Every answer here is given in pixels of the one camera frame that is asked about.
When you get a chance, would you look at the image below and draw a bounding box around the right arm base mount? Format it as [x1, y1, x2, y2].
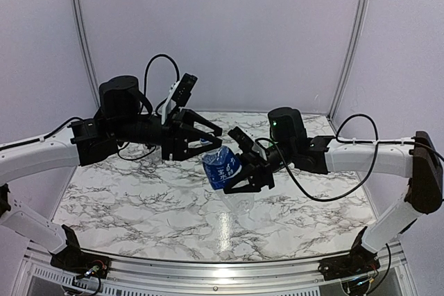
[318, 227, 380, 281]

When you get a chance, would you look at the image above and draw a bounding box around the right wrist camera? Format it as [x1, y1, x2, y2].
[253, 139, 268, 163]

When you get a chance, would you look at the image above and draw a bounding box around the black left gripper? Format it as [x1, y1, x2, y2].
[112, 107, 223, 161]

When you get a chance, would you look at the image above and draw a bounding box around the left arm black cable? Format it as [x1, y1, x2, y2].
[144, 53, 181, 110]

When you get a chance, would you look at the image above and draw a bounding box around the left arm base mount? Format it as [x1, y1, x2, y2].
[50, 225, 110, 279]

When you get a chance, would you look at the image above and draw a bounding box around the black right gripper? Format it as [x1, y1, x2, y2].
[216, 140, 295, 194]

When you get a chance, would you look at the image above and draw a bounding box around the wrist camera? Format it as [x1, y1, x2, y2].
[253, 139, 268, 163]
[161, 73, 198, 125]

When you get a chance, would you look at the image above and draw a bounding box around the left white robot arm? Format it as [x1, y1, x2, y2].
[1, 73, 222, 272]

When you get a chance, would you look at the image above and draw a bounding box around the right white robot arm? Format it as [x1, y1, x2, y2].
[223, 107, 443, 274]

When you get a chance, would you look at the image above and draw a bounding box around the clear bottle blue label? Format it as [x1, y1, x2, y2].
[201, 145, 256, 217]

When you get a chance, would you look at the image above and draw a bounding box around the aluminium front rail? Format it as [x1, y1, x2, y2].
[12, 243, 417, 295]

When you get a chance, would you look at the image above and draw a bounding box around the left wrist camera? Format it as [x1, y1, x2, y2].
[161, 73, 198, 125]

